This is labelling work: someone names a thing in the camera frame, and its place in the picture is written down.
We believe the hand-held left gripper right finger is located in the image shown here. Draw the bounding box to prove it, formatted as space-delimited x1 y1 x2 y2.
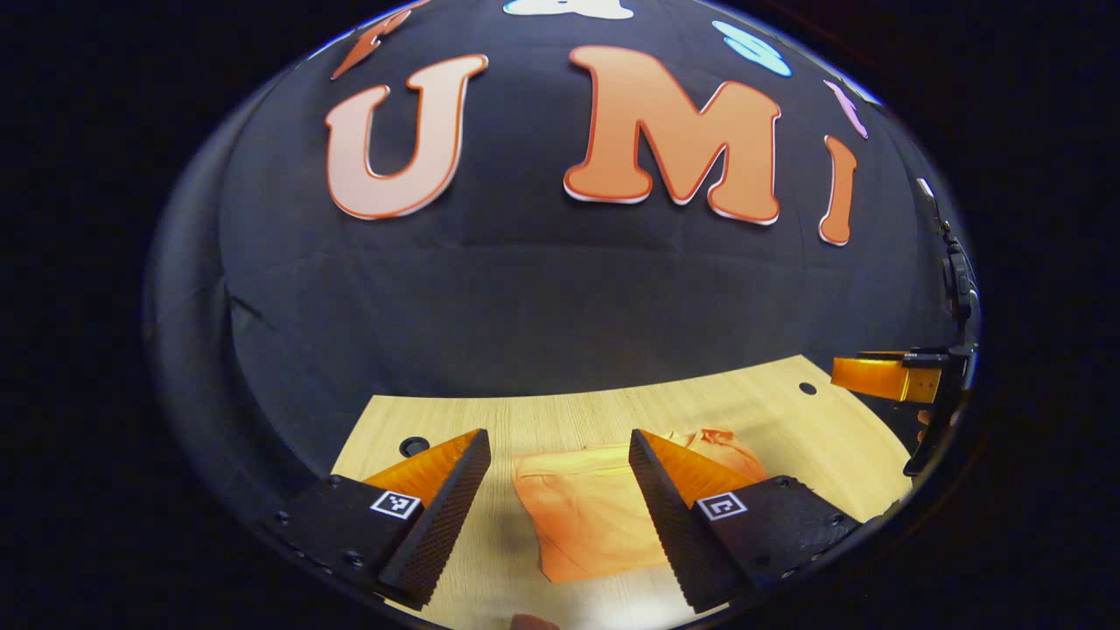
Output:
628 429 863 615

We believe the yellow T-shirt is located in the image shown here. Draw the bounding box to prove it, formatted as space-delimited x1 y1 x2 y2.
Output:
512 427 773 585

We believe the black backdrop cloth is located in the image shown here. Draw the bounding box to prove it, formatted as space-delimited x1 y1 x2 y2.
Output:
144 0 977 526

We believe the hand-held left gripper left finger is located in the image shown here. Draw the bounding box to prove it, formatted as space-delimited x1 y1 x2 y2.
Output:
262 429 493 612

